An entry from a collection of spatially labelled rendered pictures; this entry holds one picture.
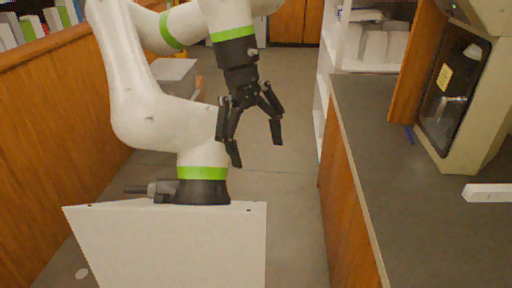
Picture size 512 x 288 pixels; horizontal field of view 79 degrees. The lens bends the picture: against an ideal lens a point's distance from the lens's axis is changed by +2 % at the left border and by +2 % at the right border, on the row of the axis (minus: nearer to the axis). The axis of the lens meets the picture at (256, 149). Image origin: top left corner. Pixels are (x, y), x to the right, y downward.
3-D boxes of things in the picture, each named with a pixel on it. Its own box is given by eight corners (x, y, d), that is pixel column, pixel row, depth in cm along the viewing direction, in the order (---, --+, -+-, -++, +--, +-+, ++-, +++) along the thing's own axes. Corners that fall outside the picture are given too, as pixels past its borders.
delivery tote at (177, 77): (201, 89, 331) (198, 58, 312) (185, 114, 281) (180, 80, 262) (163, 87, 334) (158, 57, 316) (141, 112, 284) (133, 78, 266)
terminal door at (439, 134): (415, 119, 132) (448, 20, 110) (444, 161, 107) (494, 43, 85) (413, 119, 133) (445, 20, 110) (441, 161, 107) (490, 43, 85)
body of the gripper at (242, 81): (234, 70, 61) (244, 114, 64) (265, 60, 66) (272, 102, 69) (214, 71, 66) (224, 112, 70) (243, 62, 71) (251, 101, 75)
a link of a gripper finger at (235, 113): (250, 96, 67) (246, 93, 66) (233, 143, 66) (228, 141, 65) (239, 95, 70) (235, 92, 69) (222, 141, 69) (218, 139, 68)
